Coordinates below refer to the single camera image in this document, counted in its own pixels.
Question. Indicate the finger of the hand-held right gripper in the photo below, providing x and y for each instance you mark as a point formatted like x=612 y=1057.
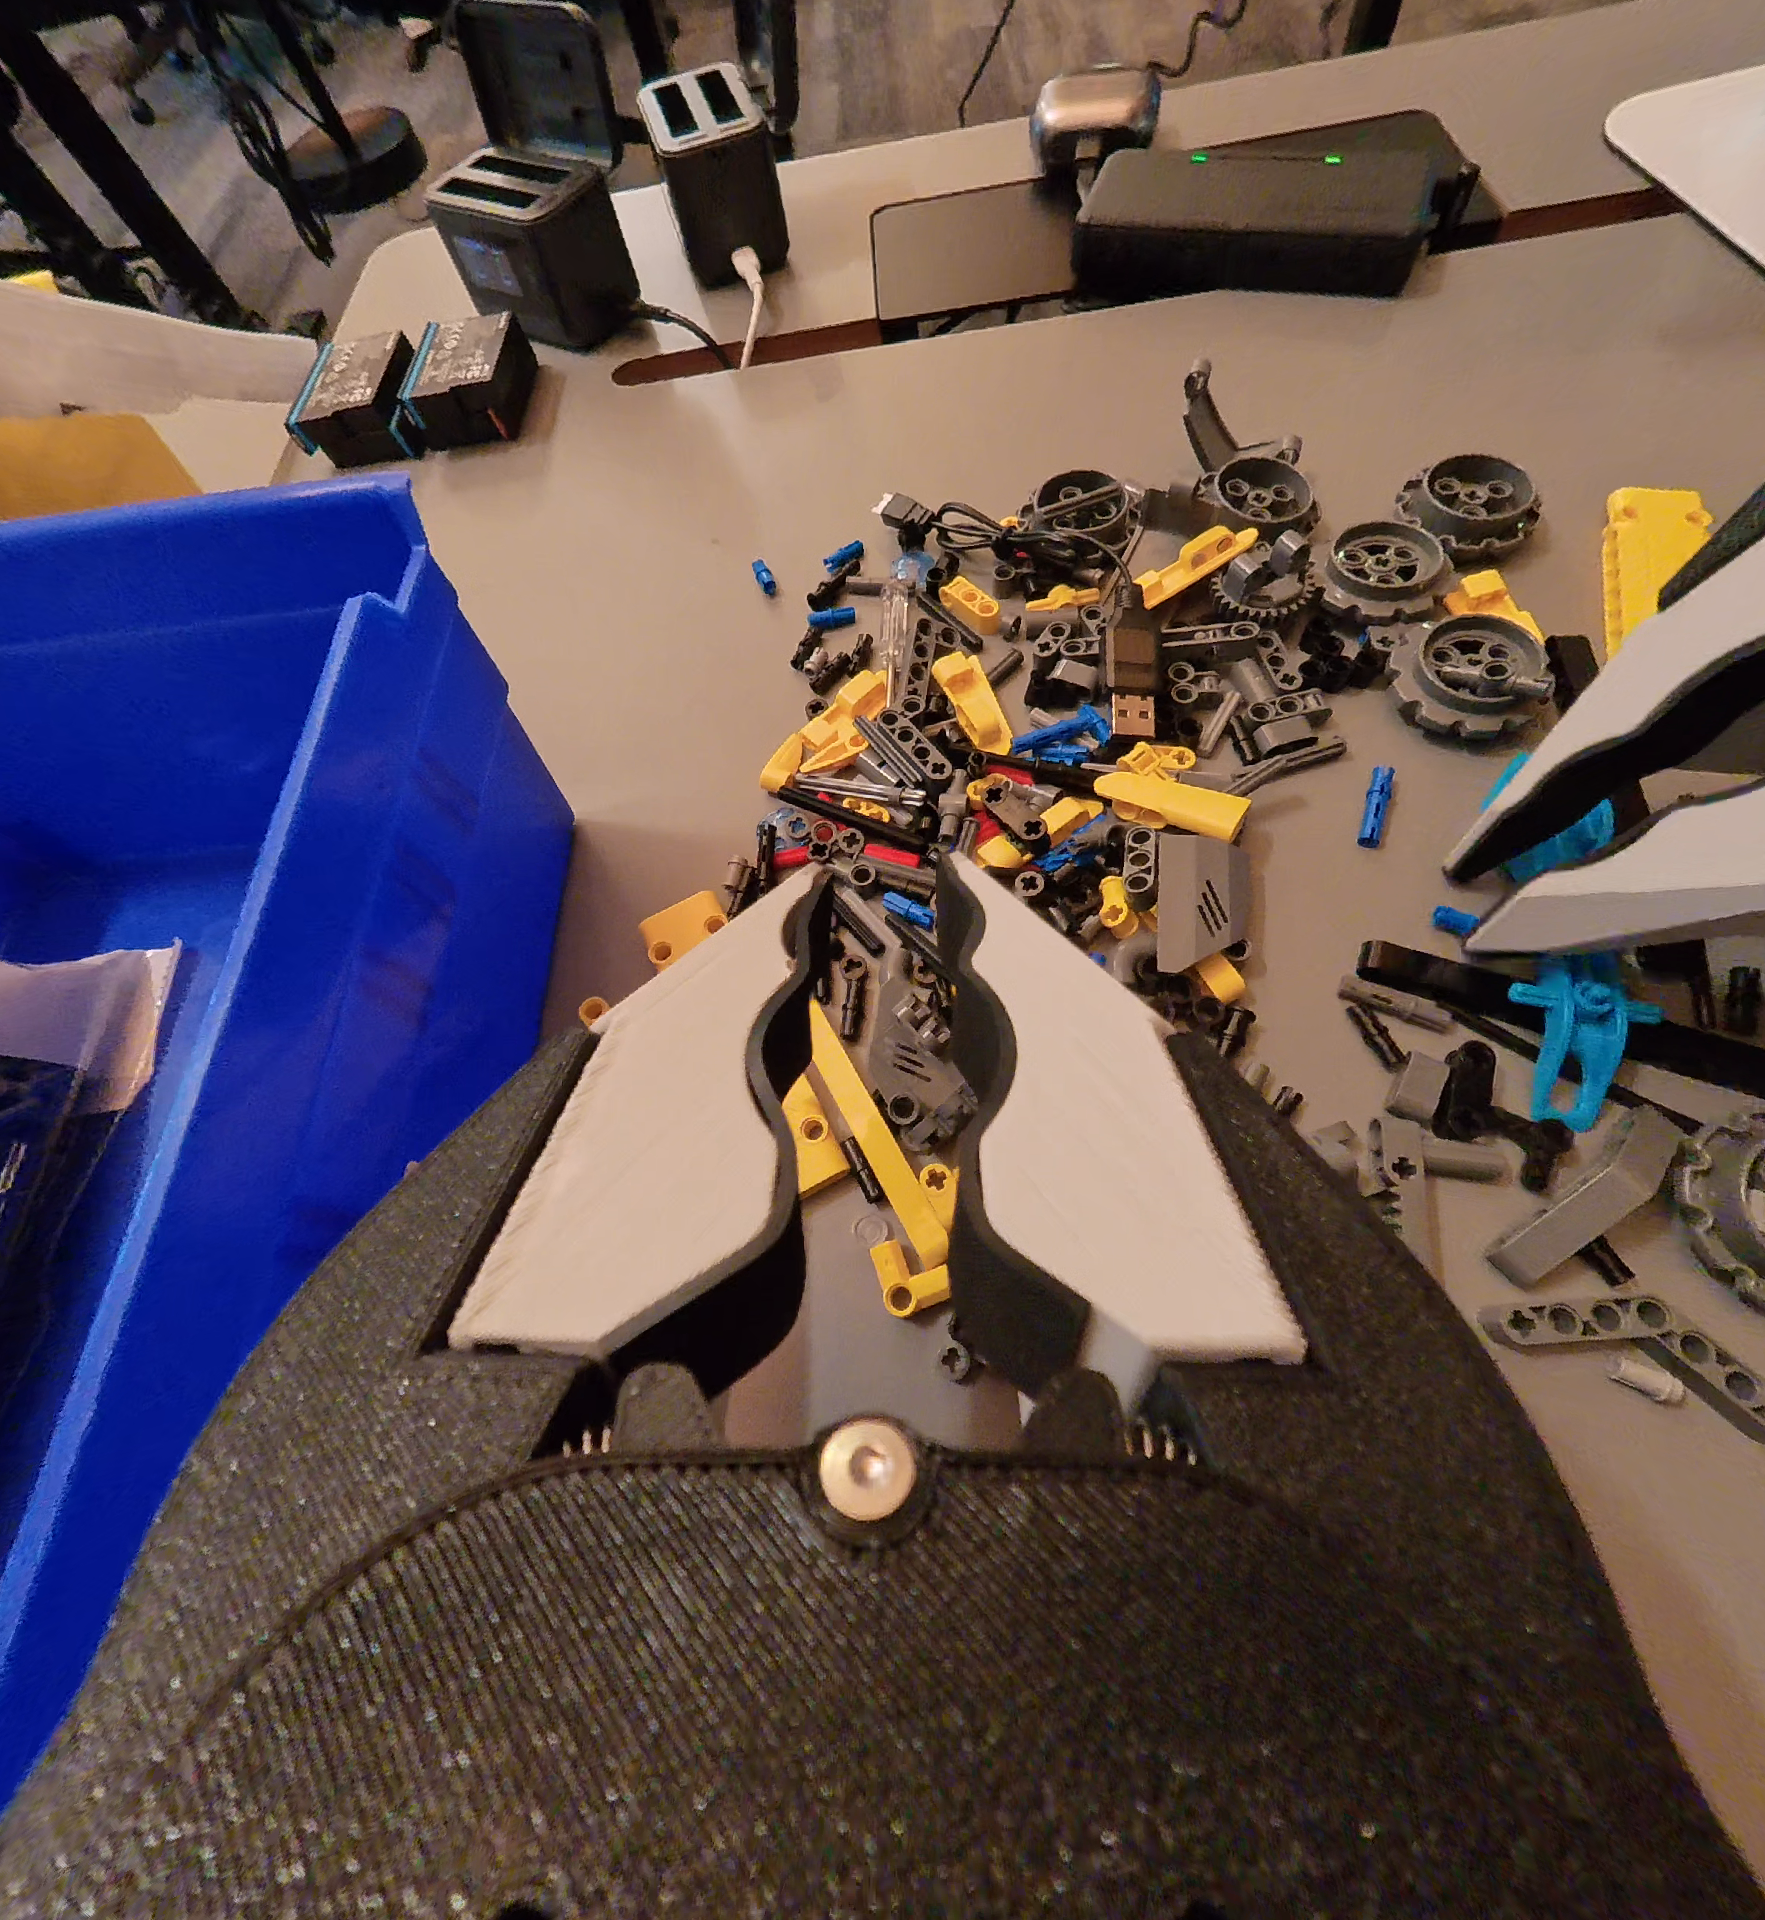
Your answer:
x=1693 y=659
x=1679 y=872

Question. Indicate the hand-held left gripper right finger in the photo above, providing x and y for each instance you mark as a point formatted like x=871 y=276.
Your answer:
x=1123 y=1184

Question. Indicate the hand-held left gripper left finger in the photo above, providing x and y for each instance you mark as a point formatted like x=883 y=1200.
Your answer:
x=643 y=1184

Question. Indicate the yellow brick panel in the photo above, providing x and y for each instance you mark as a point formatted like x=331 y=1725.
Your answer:
x=1647 y=557
x=680 y=931

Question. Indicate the cyan brick separator tool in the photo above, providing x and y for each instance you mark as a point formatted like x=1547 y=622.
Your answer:
x=1572 y=1035

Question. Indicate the pile of toy brick pieces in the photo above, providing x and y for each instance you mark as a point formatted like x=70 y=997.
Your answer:
x=1378 y=571

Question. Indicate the long black brick beam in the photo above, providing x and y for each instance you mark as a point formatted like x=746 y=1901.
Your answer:
x=1438 y=975

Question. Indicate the black power adapter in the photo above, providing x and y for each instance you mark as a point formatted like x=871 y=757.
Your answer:
x=1244 y=224

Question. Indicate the blue plastic storage bin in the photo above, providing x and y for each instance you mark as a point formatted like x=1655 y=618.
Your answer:
x=223 y=720

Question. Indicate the yellow plastic bin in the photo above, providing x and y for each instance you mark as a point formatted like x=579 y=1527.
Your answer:
x=58 y=465

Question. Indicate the black open-lid battery charger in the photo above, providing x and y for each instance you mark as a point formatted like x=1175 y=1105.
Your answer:
x=523 y=255

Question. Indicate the black two-slot battery charger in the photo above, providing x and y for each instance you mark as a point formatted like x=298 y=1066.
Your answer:
x=716 y=195

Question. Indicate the black round stand base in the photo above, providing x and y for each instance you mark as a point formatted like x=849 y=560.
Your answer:
x=357 y=152

